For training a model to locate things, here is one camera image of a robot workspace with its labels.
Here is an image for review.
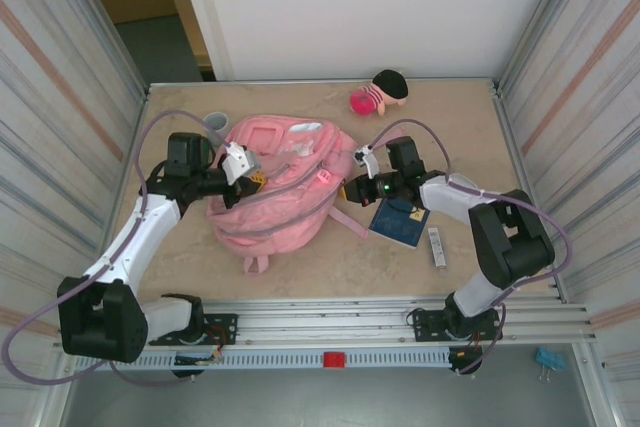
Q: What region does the pink backpack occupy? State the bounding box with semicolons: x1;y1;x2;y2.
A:
206;115;372;276

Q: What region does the dark blue book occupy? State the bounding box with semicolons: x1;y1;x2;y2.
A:
368;195;432;251

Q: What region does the small white oblong box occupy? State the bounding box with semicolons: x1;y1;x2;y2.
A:
427;226;448;273

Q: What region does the grey plastic cup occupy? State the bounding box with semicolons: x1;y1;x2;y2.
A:
202;110;231;142

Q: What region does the plush doll with black hat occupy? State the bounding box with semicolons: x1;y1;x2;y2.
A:
348;69;410;118

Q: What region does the blue binder clip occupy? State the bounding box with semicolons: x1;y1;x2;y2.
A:
535;346;566;386

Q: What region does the aluminium rail frame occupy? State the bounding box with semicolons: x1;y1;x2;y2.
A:
52;296;599;349

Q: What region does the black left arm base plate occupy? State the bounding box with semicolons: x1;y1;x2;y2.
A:
149;313;239;347

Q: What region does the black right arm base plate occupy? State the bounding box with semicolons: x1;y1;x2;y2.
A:
407;309;501;343

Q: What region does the slotted grey cable duct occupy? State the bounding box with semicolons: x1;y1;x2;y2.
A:
74;349;454;371

